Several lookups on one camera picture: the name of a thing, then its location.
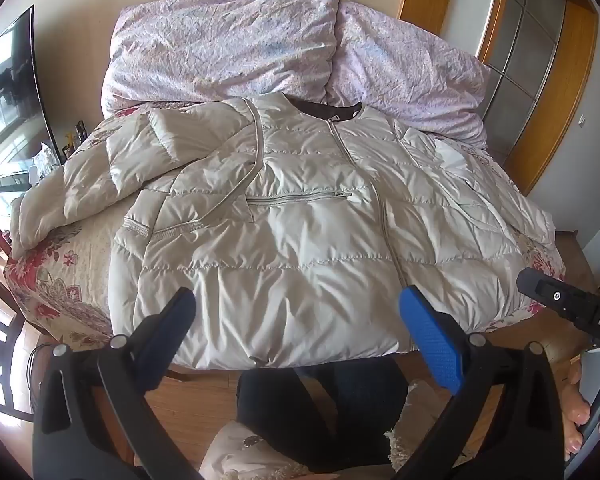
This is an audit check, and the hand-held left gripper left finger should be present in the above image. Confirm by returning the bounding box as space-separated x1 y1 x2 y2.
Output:
32 287 201 480

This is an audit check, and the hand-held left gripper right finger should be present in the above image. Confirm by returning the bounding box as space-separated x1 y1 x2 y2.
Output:
399 285 567 480

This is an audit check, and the cream quilted puffer jacket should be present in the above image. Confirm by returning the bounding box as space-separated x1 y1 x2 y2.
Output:
11 92 556 371

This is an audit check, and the person's right hand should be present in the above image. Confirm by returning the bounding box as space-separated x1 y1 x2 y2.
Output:
562 357 593 463

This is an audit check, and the floral patterned bedsheet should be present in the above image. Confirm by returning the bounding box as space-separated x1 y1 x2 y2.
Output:
4 97 567 348

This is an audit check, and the person's black pants leg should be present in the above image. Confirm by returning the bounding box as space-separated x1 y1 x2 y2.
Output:
236 355 412 476

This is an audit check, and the clear plastic bag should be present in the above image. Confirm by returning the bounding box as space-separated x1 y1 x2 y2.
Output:
29 142 62 181

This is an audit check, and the cluster of small bottles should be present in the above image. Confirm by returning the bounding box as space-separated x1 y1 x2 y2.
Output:
61 120 88 157

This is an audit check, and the frosted glass door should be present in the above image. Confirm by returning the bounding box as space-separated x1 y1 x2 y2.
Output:
480 0 567 103

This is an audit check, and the pink floral pillow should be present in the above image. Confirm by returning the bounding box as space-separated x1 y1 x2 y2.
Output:
102 0 345 113

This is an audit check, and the wooden door frame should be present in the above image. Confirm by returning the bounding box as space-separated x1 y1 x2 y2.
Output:
397 0 600 196

